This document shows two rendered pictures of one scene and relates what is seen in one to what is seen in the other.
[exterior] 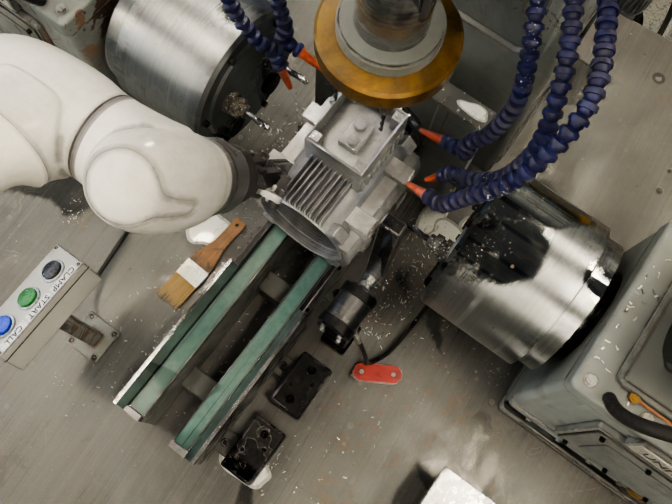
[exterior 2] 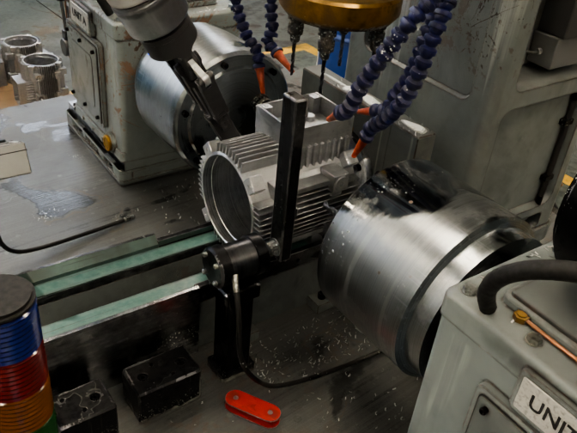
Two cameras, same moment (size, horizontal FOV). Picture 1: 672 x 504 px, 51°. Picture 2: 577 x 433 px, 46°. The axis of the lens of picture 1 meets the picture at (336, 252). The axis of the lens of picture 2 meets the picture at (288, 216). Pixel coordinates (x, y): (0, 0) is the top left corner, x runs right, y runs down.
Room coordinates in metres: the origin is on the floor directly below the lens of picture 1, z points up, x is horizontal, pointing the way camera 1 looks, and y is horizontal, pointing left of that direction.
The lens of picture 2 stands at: (-0.44, -0.39, 1.60)
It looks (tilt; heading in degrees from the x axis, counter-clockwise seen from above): 34 degrees down; 24
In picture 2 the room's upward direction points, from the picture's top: 6 degrees clockwise
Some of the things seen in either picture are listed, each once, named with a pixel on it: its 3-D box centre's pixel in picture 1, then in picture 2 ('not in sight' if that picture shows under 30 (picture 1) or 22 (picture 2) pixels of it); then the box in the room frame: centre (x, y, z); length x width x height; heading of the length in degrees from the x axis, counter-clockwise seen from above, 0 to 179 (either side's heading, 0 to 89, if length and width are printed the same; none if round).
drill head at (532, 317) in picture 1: (531, 278); (443, 281); (0.30, -0.30, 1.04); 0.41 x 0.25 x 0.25; 62
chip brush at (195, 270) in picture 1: (204, 261); not in sight; (0.32, 0.24, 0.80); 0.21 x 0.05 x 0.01; 148
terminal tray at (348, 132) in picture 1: (355, 137); (303, 131); (0.46, 0.00, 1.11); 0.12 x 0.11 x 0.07; 152
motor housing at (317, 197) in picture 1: (337, 181); (277, 186); (0.43, 0.01, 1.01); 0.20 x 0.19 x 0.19; 152
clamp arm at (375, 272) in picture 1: (382, 254); (286, 181); (0.28, -0.06, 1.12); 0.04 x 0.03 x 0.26; 152
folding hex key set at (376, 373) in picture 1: (377, 373); (252, 409); (0.16, -0.10, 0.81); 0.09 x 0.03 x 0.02; 93
